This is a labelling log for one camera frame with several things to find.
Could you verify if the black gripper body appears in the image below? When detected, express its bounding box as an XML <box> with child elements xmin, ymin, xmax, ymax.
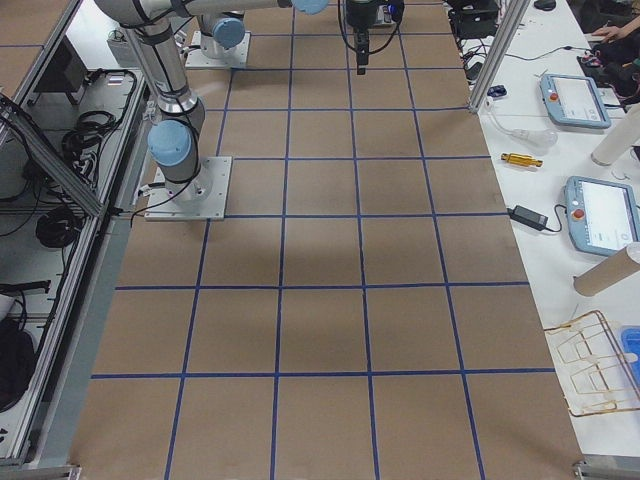
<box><xmin>345</xmin><ymin>0</ymin><xmax>405</xmax><ymax>53</ymax></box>

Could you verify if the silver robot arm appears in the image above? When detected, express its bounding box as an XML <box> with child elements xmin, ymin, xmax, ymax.
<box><xmin>96</xmin><ymin>1</ymin><xmax>328</xmax><ymax>208</ymax></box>
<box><xmin>197</xmin><ymin>11</ymin><xmax>246</xmax><ymax>59</ymax></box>

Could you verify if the brass cylindrical fitting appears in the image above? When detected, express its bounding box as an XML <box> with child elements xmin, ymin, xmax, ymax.
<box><xmin>501</xmin><ymin>153</ymin><xmax>543</xmax><ymax>168</ymax></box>

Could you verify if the white light bulb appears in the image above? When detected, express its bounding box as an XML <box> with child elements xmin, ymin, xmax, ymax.
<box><xmin>509</xmin><ymin>129</ymin><xmax>558</xmax><ymax>149</ymax></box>

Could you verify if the far blue teach pendant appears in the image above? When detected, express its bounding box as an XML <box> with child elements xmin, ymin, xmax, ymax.
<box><xmin>539</xmin><ymin>74</ymin><xmax>611</xmax><ymax>130</ymax></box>

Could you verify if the blue teach pendant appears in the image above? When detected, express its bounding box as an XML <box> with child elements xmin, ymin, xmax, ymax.
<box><xmin>539</xmin><ymin>74</ymin><xmax>611</xmax><ymax>130</ymax></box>
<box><xmin>564</xmin><ymin>176</ymin><xmax>639</xmax><ymax>256</ymax></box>

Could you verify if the black power adapter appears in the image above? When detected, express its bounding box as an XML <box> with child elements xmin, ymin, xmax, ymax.
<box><xmin>507</xmin><ymin>205</ymin><xmax>548</xmax><ymax>231</ymax></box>

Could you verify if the near blue teach pendant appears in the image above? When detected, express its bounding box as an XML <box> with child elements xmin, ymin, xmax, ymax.
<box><xmin>564</xmin><ymin>176</ymin><xmax>639</xmax><ymax>256</ymax></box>

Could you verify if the near cardboard tube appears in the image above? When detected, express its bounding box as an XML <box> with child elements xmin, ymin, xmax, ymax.
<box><xmin>573</xmin><ymin>242</ymin><xmax>639</xmax><ymax>297</ymax></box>

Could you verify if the blue plastic box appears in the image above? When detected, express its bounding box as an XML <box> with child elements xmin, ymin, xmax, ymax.
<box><xmin>620</xmin><ymin>326</ymin><xmax>640</xmax><ymax>385</ymax></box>

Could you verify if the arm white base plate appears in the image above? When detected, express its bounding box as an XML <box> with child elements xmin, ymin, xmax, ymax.
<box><xmin>143</xmin><ymin>156</ymin><xmax>233</xmax><ymax>221</ymax></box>
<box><xmin>185</xmin><ymin>30</ymin><xmax>251</xmax><ymax>70</ymax></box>

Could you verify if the aluminium frame post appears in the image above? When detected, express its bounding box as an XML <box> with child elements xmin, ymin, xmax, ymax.
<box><xmin>468</xmin><ymin>0</ymin><xmax>530</xmax><ymax>113</ymax></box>

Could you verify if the gold wire rack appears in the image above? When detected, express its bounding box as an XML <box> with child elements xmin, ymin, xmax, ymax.
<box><xmin>544</xmin><ymin>310</ymin><xmax>639</xmax><ymax>418</ymax></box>

